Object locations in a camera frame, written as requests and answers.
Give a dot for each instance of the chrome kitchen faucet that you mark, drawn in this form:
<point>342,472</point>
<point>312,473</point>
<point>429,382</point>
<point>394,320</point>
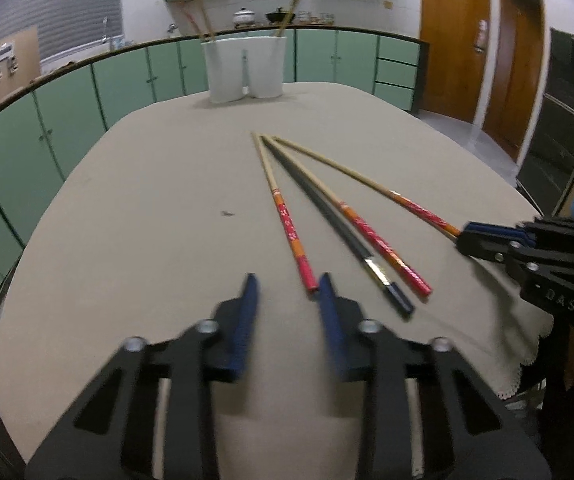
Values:
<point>105,29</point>

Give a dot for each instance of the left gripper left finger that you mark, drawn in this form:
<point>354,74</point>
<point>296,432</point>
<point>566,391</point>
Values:
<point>108,430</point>

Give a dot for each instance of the grey window blind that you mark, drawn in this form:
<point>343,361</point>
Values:
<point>61,24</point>

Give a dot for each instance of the black wok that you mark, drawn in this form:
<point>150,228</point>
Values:
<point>274,18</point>

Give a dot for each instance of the red orange chopstick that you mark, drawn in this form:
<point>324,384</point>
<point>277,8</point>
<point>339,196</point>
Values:
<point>413,279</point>
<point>419,211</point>
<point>306,273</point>

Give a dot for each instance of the beige tablecloth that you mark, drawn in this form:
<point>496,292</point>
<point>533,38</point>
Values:
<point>166,216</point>

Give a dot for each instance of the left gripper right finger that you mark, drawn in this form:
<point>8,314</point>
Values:
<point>466,431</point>

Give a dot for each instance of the black chopstick gold band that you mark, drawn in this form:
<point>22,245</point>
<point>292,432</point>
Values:
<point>398,300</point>

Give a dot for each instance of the black cabinet at right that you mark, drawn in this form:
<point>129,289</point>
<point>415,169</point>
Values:
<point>547,169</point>

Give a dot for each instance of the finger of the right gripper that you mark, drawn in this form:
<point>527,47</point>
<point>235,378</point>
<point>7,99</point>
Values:
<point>490,242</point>

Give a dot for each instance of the white two-compartment utensil holder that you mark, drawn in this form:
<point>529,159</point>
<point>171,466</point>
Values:
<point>239,67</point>

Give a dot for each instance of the brown wooden door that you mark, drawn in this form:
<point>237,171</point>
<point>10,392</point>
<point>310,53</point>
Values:
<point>456,32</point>

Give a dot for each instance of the green lower kitchen cabinets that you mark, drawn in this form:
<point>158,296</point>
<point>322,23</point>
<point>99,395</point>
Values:
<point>48,127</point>

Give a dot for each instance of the wooden chopstick in holder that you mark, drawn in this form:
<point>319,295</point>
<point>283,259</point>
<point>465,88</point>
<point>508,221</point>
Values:
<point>287,18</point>

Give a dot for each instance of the white cooking pot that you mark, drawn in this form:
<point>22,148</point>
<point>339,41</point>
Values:
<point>243,18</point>

